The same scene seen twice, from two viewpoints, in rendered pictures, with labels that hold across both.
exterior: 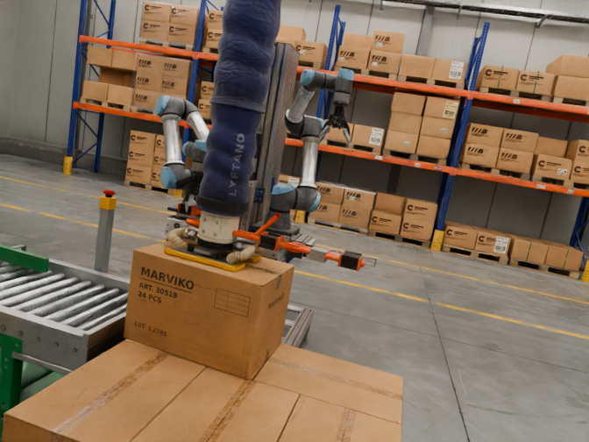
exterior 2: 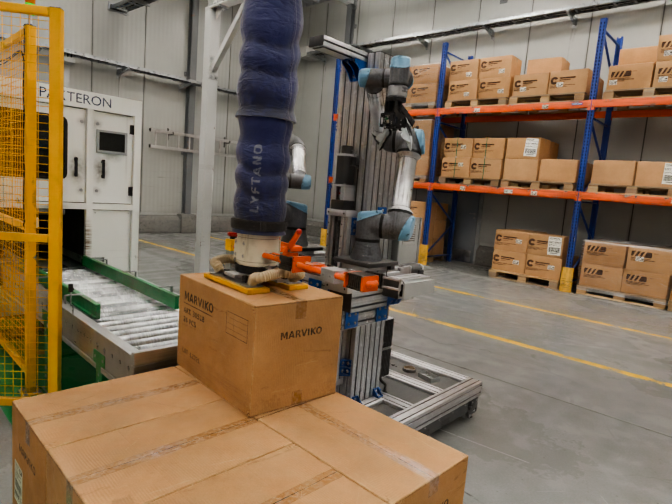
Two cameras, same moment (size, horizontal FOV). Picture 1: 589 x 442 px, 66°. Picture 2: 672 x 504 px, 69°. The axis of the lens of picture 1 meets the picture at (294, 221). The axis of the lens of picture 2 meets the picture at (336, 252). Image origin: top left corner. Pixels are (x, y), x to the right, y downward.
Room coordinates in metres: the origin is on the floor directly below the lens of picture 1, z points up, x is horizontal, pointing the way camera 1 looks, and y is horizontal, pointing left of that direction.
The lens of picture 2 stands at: (0.43, -0.98, 1.36)
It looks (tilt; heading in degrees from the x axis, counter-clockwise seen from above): 7 degrees down; 31
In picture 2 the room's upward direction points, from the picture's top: 5 degrees clockwise
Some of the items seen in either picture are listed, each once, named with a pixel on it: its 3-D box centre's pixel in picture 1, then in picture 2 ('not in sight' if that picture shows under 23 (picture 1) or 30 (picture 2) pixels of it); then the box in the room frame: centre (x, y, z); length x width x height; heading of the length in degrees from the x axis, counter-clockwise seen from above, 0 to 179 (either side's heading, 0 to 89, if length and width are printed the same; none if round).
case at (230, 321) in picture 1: (211, 300); (255, 331); (1.95, 0.31, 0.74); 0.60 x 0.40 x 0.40; 73
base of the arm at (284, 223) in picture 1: (278, 217); (366, 248); (2.46, 0.09, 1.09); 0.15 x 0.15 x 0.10
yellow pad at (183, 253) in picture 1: (204, 254); (235, 278); (1.86, 0.35, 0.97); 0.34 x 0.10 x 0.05; 74
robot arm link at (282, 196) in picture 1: (283, 196); (370, 224); (2.46, 0.08, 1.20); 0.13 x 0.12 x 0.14; 106
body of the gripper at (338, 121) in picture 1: (337, 116); (394, 114); (2.20, -0.12, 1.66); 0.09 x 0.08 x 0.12; 170
